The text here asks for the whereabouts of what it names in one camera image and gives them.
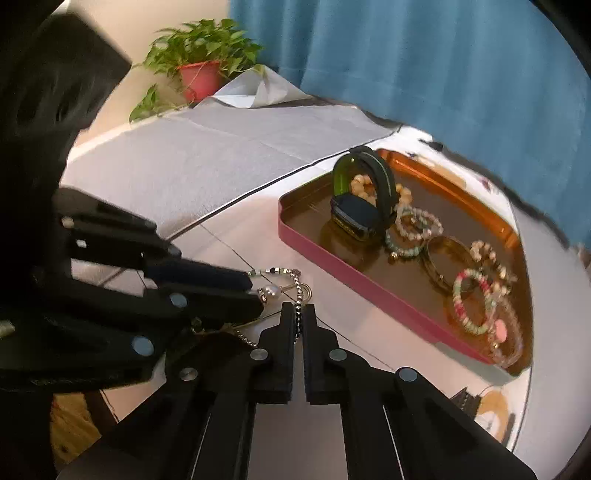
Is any green potted plant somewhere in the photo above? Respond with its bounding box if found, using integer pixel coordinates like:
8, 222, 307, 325
128, 18, 267, 123

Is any teal beaded bracelet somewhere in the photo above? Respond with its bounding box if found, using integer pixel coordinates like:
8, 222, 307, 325
385, 230, 426, 262

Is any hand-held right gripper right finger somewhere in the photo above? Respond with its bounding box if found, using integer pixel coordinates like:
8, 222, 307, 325
302, 303, 539, 480

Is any blue curtain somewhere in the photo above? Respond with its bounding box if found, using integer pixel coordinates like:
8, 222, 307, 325
228, 0, 591, 246

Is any pink white green beaded bracelet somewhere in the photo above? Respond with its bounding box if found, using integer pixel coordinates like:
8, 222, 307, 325
451, 268, 498, 336

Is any black green smartwatch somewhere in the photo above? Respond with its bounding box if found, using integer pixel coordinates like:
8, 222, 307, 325
329, 145, 399, 241

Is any red flower pot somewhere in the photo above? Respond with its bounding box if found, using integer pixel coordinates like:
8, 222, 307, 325
177, 60, 225, 105

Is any pink metal tray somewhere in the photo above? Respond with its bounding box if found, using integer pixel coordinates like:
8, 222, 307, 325
277, 148, 535, 376

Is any cream beaded bracelet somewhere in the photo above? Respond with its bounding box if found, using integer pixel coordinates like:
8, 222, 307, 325
349, 172, 415, 209

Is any beige beaded bracelet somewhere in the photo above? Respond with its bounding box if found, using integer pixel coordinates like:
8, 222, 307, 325
469, 239, 519, 297

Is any clear pink beaded bracelet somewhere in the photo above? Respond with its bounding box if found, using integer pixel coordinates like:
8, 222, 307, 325
486, 294, 526, 368

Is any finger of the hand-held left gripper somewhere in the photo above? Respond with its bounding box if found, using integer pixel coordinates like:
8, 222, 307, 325
0, 281, 274, 394
54, 186, 254, 294

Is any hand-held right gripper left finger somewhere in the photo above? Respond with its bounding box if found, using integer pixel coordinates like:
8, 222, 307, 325
55, 302, 297, 480

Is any dark bangle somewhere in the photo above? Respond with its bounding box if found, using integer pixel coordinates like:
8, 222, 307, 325
422, 234, 472, 297

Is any grey table cloth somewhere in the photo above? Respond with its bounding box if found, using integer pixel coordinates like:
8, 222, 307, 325
65, 65, 403, 241

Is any pale pink beaded bracelet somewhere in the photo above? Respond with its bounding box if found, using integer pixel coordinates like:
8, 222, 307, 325
395, 205, 445, 241

